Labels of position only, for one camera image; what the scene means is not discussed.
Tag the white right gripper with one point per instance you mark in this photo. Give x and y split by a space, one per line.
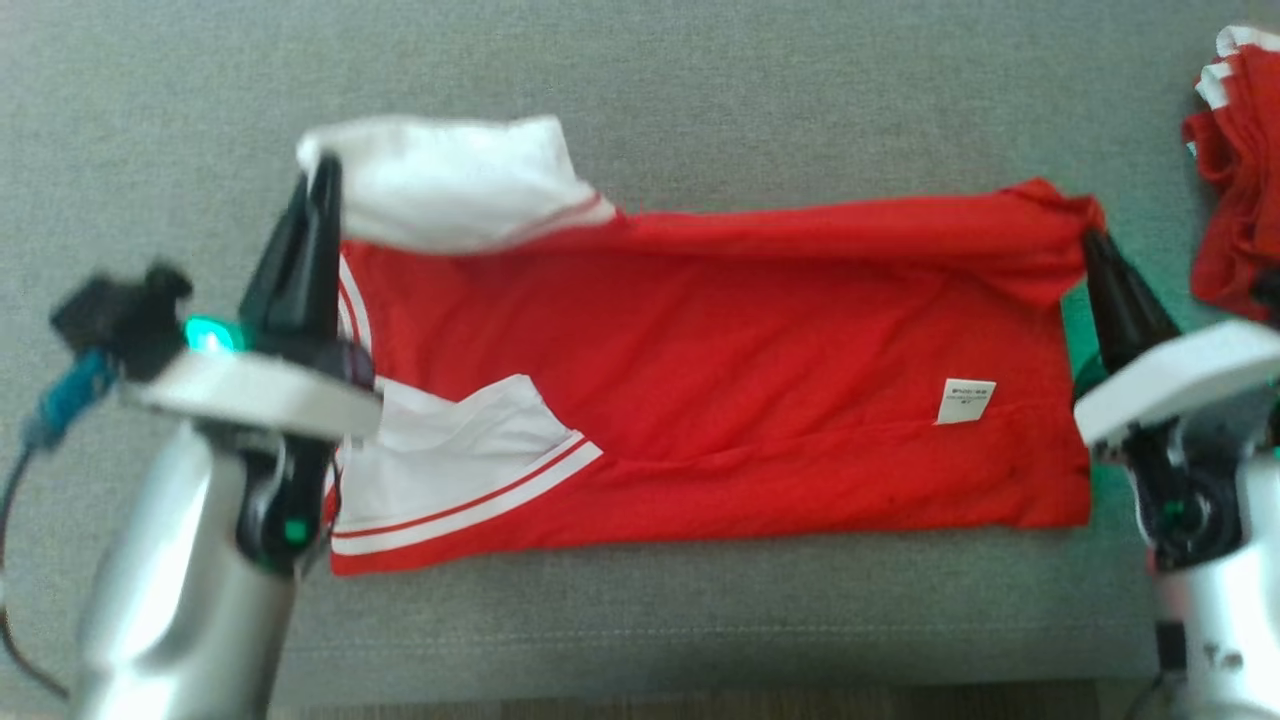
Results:
1170 385

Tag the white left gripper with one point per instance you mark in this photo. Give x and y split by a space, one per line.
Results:
250 395

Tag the red basketball shorts white trim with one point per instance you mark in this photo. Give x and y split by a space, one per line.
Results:
1240 200

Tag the red t-shirt white sleeves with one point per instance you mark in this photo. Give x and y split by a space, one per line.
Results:
750 380

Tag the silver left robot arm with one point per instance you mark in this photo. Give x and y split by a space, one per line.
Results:
160 600

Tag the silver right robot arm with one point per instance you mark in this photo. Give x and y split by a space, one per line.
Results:
1230 600

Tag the grey fabric sofa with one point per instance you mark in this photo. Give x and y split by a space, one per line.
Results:
640 70

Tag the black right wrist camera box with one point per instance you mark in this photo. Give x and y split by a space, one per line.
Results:
1268 295

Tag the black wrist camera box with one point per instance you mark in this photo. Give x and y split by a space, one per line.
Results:
125 315
1268 295

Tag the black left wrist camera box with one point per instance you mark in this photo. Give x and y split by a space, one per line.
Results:
125 315

